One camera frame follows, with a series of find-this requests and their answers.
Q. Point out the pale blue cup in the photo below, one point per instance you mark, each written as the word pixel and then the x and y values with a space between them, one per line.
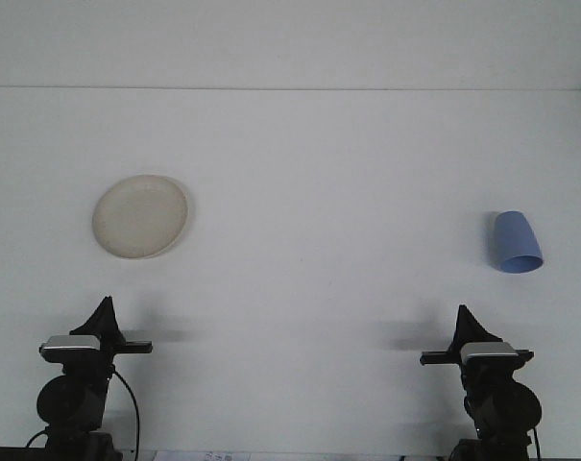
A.
pixel 513 240

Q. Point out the pale round plate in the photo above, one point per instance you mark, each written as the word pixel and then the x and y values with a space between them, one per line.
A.
pixel 141 216

